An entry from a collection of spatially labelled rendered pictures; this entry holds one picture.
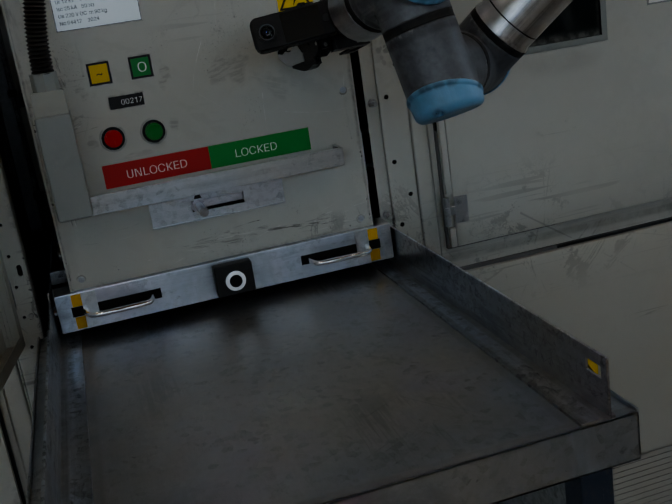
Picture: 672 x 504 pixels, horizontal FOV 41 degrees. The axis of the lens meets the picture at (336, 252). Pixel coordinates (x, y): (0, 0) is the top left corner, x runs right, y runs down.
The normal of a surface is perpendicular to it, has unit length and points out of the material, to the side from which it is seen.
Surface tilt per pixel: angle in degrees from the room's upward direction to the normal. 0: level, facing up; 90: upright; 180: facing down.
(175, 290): 90
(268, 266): 90
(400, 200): 90
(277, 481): 0
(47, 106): 60
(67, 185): 90
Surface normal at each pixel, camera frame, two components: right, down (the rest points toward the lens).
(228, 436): -0.15, -0.95
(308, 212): 0.29, 0.23
